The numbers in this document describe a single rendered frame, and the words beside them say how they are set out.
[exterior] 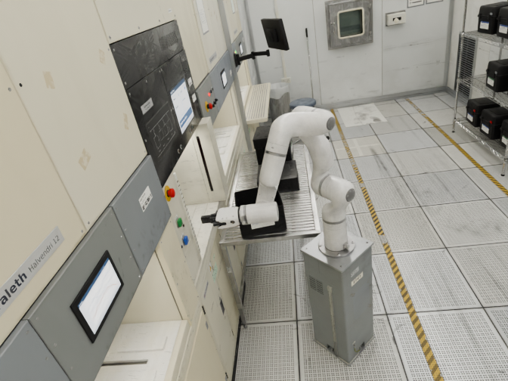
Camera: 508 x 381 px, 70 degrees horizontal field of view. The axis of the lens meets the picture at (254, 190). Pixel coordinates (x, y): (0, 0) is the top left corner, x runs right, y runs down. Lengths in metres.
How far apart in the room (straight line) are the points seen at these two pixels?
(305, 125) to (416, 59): 5.15
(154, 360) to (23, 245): 0.88
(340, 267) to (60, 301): 1.32
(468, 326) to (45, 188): 2.43
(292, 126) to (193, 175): 1.01
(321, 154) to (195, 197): 1.05
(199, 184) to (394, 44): 4.69
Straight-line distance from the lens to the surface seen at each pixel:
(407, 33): 6.42
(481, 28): 4.79
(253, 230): 2.12
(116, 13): 1.47
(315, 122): 1.47
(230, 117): 3.65
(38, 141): 0.94
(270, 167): 1.45
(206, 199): 2.37
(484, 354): 2.61
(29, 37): 1.01
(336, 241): 1.91
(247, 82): 5.08
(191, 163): 2.26
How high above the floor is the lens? 2.03
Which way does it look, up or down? 29 degrees down
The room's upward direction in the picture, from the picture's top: 12 degrees counter-clockwise
